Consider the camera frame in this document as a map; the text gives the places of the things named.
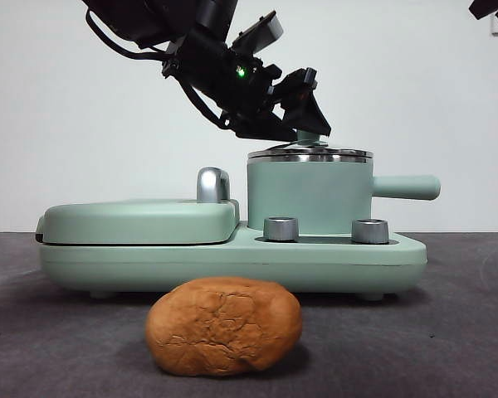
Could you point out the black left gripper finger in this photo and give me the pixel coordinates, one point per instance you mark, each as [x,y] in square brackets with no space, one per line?
[265,129]
[309,114]

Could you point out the glass lid with green knob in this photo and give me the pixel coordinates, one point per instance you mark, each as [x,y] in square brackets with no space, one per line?
[348,152]

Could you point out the brown potato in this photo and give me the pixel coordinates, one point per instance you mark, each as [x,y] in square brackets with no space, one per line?
[224,327]

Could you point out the mint green steamer pot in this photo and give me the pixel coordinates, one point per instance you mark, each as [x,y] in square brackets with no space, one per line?
[315,190]

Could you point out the silver control knob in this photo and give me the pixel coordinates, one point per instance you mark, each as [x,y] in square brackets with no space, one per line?
[280,229]
[369,231]

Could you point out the mint green breakfast machine base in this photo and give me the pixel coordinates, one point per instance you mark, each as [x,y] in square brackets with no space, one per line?
[232,269]

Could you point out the mint green griddle cover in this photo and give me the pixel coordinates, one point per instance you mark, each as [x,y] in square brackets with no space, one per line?
[128,219]

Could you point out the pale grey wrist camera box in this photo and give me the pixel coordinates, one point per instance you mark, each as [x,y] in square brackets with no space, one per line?
[267,27]

